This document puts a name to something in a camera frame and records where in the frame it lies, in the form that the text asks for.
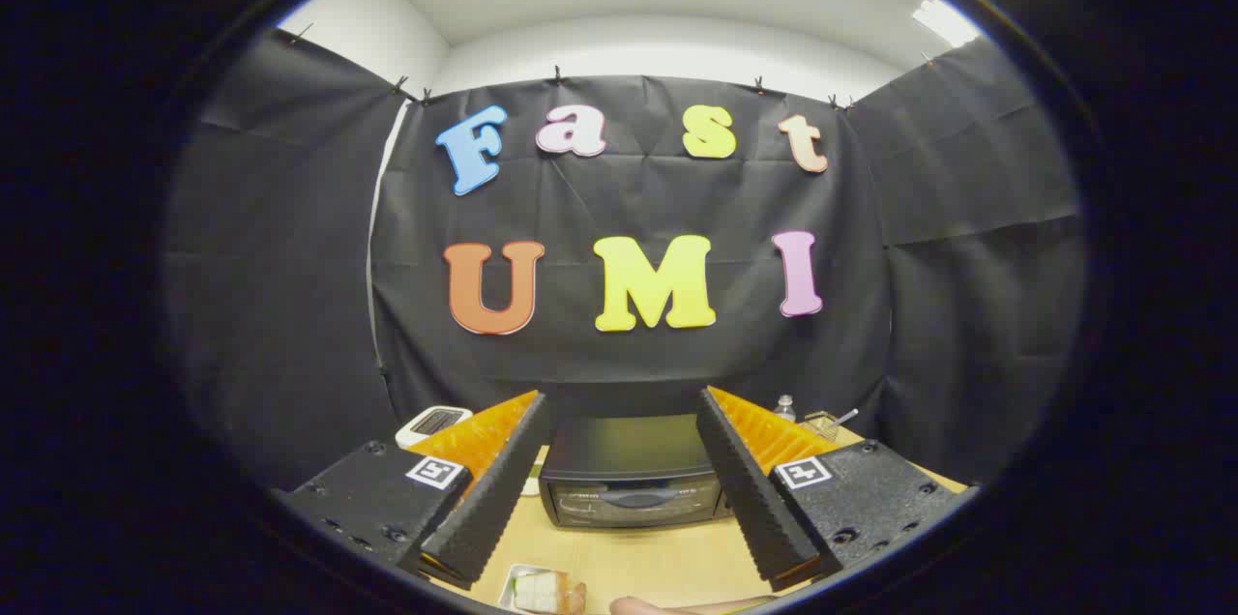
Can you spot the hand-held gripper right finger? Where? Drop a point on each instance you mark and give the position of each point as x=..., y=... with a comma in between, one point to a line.
x=745, y=489

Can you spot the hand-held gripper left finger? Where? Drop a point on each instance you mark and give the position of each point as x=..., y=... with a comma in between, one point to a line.
x=498, y=489

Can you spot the lettuce sandwich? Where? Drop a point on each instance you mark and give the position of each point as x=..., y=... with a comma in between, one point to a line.
x=540, y=591

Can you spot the black toaster oven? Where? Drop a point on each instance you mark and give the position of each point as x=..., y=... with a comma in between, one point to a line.
x=629, y=465

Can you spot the white bread toaster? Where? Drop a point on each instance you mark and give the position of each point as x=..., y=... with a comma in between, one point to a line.
x=426, y=424

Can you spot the clear plastic bottle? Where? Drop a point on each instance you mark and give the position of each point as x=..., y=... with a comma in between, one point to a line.
x=784, y=410

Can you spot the white rectangular tray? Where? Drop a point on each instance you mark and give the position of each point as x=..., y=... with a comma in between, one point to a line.
x=508, y=586

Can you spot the metal spoon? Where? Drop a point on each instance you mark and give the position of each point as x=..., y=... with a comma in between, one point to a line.
x=846, y=417

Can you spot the ceiling light panel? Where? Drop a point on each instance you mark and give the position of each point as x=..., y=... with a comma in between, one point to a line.
x=945, y=22

